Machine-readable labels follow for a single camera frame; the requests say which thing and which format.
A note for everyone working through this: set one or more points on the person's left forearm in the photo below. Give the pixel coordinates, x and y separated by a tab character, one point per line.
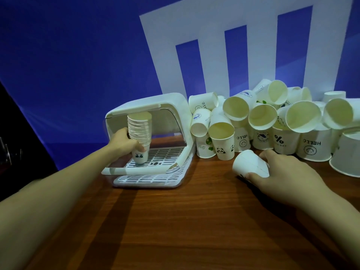
50	199

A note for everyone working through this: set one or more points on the brown wooden table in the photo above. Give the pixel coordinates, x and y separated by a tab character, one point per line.
182	227

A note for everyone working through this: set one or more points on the white slotted drain tray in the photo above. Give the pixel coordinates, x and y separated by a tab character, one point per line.
163	157

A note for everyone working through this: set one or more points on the person's right hand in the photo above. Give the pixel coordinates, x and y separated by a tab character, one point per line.
292	182

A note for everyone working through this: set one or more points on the person's left hand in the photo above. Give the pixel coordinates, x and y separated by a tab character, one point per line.
121	143

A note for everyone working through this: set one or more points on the pile of paper cups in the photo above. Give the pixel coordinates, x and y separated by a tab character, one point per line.
312	146

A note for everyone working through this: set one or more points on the nested stack of paper cups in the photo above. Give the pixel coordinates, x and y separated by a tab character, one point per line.
139	126

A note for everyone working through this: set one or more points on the blue white backdrop banner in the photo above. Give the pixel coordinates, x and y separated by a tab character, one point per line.
70	53

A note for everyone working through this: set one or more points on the panda print white paper cup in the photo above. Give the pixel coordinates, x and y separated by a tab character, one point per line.
140	158

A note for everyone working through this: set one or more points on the white plastic storage box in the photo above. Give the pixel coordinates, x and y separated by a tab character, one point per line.
168	99

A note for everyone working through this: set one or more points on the percent print white paper cup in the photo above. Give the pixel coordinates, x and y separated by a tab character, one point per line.
249	164

